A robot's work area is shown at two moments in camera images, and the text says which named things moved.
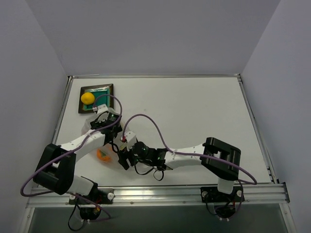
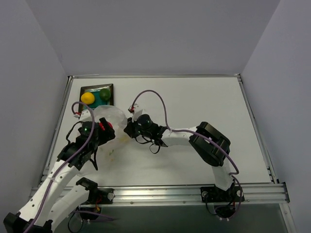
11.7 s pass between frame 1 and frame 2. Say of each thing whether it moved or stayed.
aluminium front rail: stayed
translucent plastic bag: moved
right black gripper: moved
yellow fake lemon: stayed
